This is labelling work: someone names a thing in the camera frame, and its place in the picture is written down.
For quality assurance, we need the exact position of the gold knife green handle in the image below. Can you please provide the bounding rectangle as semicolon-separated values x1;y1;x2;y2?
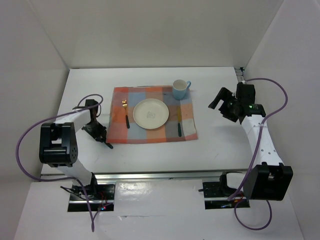
177;106;182;137

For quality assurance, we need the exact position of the gold fork green handle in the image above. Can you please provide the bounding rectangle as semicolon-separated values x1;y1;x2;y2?
122;99;130;129

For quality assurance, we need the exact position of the light blue mug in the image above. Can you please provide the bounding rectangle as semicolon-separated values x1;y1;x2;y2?
172;79;192;100

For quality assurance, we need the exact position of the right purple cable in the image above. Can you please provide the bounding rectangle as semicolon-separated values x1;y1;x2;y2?
227;77;289;230

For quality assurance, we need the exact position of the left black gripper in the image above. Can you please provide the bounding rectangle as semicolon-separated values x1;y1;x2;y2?
81;120;107;143

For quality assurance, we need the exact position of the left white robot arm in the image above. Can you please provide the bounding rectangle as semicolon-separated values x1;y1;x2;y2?
39;99;107;200

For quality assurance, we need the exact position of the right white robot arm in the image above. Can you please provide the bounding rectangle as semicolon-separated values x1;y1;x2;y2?
208;82;293;201

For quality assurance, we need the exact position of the aluminium front rail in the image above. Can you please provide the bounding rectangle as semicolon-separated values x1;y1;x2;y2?
39;168;275;182

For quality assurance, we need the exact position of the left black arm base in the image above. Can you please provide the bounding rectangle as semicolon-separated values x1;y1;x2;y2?
60;184;116;213

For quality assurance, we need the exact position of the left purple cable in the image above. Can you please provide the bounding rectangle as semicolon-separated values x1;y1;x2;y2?
15;93;108;233

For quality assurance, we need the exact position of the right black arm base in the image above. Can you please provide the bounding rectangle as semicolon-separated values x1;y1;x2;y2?
198;181;250;210

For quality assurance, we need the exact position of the cream ceramic plate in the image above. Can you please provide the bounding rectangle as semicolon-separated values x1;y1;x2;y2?
132;98;169;130

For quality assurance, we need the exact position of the purple cable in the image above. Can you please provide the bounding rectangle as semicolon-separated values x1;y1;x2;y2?
227;77;289;230
15;93;108;233

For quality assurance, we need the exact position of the orange blue checkered cloth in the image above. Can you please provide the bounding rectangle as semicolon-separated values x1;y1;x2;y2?
106;85;198;144

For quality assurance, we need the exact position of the gold spoon green handle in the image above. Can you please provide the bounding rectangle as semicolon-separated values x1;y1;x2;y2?
105;142;114;149

